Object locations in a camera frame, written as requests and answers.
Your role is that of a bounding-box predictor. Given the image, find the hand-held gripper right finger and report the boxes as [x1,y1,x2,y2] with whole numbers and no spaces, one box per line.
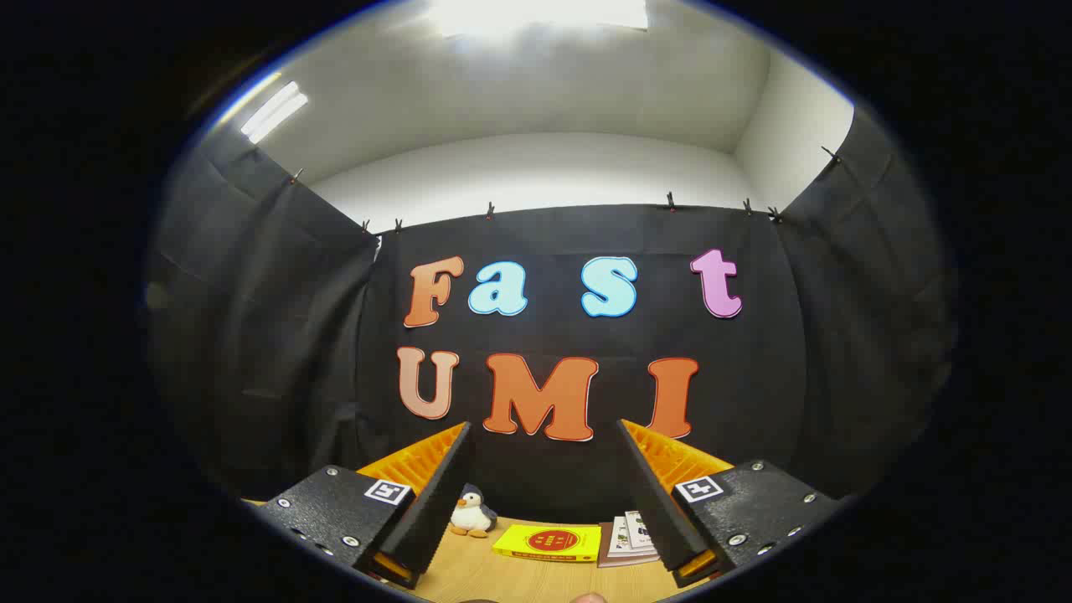
[617,419,843,587]

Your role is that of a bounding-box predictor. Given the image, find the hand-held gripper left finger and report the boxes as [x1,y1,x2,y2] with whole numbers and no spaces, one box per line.
[251,421,472,590]

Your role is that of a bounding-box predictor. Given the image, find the penguin plush toy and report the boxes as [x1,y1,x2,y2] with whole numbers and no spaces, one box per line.
[450,484,498,539]

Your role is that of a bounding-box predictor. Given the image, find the stack of white booklets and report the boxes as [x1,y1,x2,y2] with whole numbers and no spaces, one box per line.
[597,511,662,569]

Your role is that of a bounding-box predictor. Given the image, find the yellow book with red circle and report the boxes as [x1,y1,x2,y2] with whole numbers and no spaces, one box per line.
[492,523,602,564]

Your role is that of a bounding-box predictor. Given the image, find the row of black cloth clips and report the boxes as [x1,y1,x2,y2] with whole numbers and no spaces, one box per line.
[289,147,841,234]

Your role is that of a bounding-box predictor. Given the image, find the ceiling tube light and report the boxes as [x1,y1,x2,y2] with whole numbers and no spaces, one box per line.
[241,81,309,145]

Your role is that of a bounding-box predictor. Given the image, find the ceiling light panel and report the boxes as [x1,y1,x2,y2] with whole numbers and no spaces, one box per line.
[427,0,650,39]

